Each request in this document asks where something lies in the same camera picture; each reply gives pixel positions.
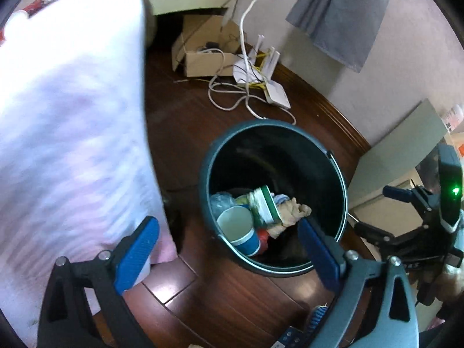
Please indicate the red plastic bag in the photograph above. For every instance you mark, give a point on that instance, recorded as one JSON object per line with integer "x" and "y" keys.
{"x": 263, "y": 236}

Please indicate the light blue face mask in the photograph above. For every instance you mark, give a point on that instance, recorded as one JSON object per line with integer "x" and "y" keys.
{"x": 280, "y": 199}

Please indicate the grey curtain right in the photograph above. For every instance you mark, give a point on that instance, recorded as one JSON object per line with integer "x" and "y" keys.
{"x": 344, "y": 30}

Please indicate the white side cabinet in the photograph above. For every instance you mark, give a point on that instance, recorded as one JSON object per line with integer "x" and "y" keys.
{"x": 393, "y": 161}

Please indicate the blue white paper cup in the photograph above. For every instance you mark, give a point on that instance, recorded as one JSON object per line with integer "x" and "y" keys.
{"x": 237, "y": 226}

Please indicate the clear plastic bag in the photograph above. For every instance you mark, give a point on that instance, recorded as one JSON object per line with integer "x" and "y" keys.
{"x": 220, "y": 202}

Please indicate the pink floral tablecloth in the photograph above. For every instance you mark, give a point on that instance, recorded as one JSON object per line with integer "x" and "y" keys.
{"x": 76, "y": 171}

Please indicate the white wifi router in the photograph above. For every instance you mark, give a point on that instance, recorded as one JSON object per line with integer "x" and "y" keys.
{"x": 259, "y": 68}

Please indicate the white flat router box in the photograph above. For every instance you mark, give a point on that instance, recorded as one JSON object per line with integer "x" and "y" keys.
{"x": 275, "y": 94}

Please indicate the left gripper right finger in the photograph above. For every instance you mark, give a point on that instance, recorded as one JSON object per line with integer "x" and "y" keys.
{"x": 390, "y": 319}

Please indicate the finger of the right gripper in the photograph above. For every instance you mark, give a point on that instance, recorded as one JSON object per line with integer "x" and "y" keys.
{"x": 418, "y": 196}
{"x": 380, "y": 238}

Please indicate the black trash bin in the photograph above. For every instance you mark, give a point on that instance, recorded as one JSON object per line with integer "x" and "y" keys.
{"x": 261, "y": 179}

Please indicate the beige cloth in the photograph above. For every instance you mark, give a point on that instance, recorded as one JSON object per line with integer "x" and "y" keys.
{"x": 289, "y": 213}

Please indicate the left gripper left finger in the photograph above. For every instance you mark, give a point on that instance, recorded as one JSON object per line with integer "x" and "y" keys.
{"x": 66, "y": 319}

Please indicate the cardboard box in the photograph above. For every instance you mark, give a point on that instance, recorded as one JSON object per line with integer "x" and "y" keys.
{"x": 207, "y": 46}

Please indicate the green white carton box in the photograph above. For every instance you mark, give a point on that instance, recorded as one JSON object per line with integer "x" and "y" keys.
{"x": 260, "y": 203}

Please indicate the person's right hand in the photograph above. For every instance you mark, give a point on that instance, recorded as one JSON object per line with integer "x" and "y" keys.
{"x": 446, "y": 286}

